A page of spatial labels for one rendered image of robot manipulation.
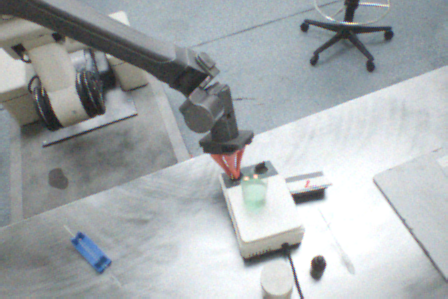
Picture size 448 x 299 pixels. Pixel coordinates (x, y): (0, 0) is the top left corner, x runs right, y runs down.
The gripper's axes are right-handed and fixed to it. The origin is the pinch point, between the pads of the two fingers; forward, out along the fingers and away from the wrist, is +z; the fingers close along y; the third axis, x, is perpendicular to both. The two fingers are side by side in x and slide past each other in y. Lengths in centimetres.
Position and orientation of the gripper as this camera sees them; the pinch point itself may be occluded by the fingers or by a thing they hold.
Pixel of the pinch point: (234, 174)
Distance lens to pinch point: 82.2
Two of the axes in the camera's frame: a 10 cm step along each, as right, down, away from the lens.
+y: 8.4, 0.3, -5.4
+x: 5.0, -4.2, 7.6
